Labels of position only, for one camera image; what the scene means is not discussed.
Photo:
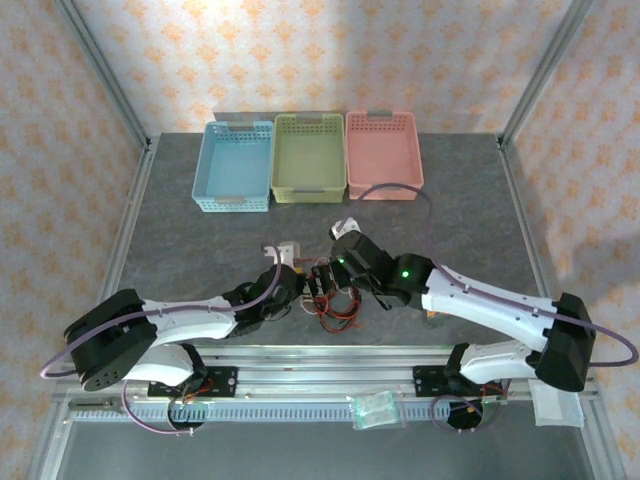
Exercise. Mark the pink plastic basket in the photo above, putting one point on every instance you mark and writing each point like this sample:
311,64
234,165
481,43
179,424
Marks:
382,155

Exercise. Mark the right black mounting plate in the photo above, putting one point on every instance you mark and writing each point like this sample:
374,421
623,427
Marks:
425,382

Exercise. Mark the aluminium frame post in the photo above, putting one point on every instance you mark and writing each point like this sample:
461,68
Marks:
545,70
104,70

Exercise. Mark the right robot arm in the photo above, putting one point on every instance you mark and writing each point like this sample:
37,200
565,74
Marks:
490,310

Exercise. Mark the white plastic pouch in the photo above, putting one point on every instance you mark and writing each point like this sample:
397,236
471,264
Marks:
555,412

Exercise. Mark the black mounting plate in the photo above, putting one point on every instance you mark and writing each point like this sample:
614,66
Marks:
222,382
425,382

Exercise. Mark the aluminium side rail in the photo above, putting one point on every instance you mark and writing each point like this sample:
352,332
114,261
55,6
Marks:
127,225

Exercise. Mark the clear plastic bag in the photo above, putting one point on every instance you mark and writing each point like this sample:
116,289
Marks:
375,410

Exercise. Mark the yellow-green plastic basket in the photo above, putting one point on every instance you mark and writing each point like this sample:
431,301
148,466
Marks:
309,160

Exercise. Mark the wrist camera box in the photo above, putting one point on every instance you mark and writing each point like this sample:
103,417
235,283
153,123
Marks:
290,252
350,225

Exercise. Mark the orange and white tube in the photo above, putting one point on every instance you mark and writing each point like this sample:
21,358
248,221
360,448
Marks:
432,315

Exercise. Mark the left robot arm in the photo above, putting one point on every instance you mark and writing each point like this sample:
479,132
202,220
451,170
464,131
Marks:
190,320

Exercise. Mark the blue plastic basket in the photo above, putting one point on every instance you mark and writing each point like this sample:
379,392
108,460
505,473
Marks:
232,170

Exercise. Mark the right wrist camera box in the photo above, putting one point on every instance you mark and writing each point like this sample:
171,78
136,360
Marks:
350,225

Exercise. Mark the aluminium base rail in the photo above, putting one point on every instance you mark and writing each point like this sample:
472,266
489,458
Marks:
320,372

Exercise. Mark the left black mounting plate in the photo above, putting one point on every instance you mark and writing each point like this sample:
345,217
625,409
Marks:
222,382

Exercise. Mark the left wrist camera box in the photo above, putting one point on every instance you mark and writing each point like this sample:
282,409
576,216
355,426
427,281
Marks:
290,252

